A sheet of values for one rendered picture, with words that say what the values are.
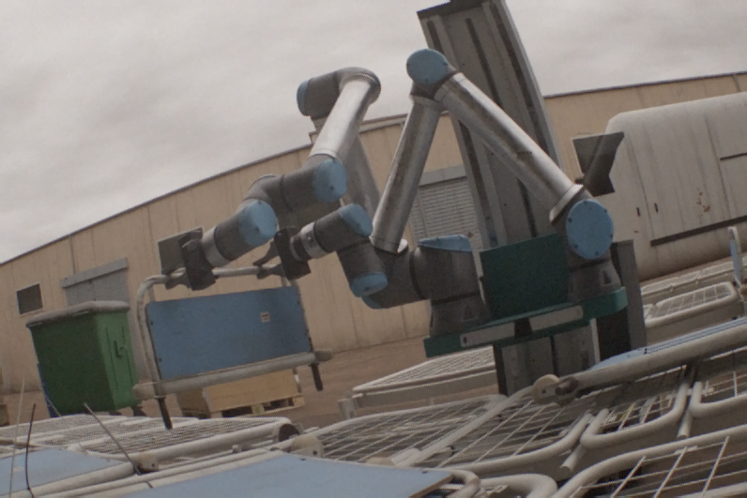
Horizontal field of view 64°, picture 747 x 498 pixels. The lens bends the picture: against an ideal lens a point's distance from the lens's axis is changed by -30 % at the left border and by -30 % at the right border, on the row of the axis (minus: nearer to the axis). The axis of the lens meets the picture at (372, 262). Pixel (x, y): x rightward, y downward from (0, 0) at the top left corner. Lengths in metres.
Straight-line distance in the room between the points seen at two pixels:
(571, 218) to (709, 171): 6.96
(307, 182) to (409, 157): 0.50
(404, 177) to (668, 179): 6.80
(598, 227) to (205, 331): 1.03
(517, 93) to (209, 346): 1.21
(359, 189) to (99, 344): 5.50
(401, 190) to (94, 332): 5.68
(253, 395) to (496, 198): 5.65
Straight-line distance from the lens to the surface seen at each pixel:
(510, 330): 2.25
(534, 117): 2.42
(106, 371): 7.56
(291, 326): 2.31
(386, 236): 2.17
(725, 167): 8.89
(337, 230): 2.06
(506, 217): 2.49
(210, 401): 7.60
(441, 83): 2.06
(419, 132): 2.19
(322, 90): 2.26
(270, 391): 7.97
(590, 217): 1.97
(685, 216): 8.74
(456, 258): 2.33
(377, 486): 1.06
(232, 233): 1.73
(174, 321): 1.91
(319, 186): 1.74
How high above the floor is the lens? 0.80
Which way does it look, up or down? 3 degrees up
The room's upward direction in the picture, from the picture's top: 12 degrees counter-clockwise
